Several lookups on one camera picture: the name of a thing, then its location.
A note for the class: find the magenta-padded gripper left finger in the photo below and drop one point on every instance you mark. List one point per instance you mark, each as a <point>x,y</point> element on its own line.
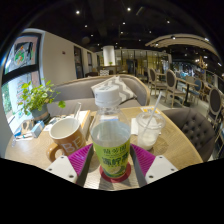
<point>79,160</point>

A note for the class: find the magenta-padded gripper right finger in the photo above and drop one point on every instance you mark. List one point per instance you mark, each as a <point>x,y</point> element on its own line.
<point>146,160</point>

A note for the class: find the clear green-labelled drink bottle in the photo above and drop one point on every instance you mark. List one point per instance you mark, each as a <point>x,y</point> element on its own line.
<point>111,146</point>

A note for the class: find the brown ceramic mug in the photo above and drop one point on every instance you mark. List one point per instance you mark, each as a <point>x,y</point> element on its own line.
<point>68,136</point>

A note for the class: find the clear plastic cup with straw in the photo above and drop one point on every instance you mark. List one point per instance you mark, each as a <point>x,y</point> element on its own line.
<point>149,131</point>

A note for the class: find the white paper napkin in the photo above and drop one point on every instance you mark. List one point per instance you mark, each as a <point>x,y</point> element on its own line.
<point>134,126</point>

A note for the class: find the white wood-edged menu board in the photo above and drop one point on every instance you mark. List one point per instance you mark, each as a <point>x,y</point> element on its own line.
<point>85,120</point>

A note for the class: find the yellow square card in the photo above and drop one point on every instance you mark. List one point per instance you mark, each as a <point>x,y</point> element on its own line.
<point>146,109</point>

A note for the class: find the blue tissue pack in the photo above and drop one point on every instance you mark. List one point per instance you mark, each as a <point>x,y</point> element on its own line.
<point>37,129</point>

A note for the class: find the grey tufted armchair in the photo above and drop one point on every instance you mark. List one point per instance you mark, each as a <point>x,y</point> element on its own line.
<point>195,130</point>

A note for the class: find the grey wood-framed sofa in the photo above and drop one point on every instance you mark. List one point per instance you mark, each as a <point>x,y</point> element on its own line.
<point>71,90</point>

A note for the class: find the potted green plant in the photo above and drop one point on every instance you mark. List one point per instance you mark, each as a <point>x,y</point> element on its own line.
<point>35,96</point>

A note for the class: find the group of dining chairs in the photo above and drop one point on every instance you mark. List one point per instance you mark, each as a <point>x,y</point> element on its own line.
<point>186,86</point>

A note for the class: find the yellow-panelled shelf unit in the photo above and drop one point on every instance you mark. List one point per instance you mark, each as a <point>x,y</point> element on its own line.
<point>143,61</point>

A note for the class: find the white round column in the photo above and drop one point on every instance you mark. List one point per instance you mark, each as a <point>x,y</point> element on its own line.
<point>109,55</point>

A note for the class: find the group of ceiling lights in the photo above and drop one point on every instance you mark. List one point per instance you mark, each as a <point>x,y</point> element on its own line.
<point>128,9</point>

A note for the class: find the black-framed wall poster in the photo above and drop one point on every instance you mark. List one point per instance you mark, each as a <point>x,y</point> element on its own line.
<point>20,53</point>

